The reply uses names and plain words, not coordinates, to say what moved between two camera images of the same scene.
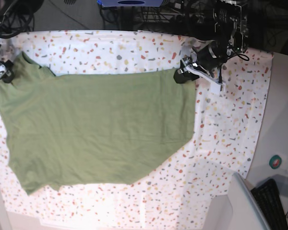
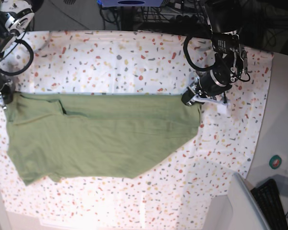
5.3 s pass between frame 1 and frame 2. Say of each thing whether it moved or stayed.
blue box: stayed
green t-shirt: moved
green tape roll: stayed
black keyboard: stayed
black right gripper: moved
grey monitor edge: stayed
